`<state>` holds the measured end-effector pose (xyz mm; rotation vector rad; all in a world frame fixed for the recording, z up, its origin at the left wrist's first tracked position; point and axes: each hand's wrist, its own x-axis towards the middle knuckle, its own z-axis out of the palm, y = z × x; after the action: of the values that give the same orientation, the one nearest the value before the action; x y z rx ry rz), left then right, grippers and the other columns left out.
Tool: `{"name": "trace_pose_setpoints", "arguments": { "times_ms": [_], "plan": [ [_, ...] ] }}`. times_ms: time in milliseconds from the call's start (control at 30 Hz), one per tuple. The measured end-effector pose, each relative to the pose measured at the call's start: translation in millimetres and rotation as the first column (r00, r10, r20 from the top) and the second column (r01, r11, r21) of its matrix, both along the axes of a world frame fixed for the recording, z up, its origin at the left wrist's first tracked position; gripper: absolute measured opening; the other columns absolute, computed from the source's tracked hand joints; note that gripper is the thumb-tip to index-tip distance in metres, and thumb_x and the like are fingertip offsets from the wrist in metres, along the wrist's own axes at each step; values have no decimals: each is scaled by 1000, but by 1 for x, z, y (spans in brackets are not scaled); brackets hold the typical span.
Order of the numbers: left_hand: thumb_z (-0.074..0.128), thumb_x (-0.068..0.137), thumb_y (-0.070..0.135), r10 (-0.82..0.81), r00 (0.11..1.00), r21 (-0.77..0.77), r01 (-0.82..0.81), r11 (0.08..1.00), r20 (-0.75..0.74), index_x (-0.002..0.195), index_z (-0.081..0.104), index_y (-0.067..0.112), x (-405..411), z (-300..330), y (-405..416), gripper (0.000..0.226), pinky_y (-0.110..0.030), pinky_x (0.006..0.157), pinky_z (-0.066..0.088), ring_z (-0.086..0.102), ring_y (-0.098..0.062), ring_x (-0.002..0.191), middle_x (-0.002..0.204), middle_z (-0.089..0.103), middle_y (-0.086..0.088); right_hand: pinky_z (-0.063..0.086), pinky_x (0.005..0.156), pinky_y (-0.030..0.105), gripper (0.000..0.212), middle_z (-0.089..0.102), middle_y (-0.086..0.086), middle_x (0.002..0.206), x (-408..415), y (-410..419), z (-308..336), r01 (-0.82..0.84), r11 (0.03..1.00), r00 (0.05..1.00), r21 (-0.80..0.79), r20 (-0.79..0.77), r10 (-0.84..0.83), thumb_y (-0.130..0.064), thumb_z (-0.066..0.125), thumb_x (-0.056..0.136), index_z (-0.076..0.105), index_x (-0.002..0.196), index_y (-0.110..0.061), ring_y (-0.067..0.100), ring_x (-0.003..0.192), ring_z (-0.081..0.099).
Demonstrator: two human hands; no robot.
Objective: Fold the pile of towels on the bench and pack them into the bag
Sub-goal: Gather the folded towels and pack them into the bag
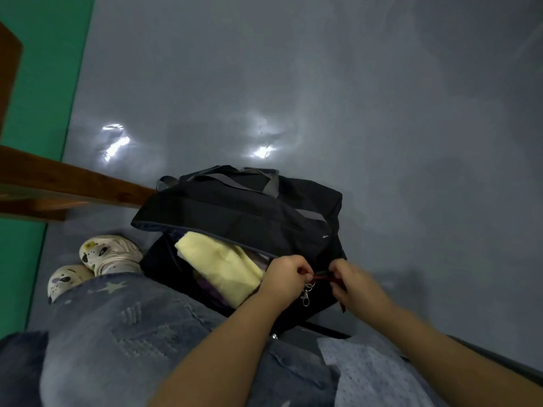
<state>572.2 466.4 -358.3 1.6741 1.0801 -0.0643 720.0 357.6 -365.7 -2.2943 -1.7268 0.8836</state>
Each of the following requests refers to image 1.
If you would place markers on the person's grey trousers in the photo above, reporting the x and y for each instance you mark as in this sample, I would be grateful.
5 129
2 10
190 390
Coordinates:
144 343

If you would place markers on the person's right forearm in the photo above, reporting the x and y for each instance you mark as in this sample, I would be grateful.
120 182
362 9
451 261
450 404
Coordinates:
458 360

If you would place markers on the pale yellow towel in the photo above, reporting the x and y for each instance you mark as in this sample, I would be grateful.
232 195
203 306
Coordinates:
220 263

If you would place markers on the purple towel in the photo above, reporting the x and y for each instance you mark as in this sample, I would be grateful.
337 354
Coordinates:
212 292

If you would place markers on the person's left hand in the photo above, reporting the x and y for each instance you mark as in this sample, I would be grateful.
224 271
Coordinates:
284 284

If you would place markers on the person's left forearm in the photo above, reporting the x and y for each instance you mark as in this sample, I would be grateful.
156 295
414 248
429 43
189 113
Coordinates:
225 360

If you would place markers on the person's right hand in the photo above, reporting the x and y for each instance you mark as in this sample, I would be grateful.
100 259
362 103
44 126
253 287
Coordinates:
361 288

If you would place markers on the person's white shoe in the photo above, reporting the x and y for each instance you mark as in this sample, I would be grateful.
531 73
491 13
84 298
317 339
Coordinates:
110 251
68 279

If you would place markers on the brown wooden bench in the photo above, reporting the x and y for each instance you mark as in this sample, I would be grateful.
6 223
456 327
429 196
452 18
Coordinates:
51 182

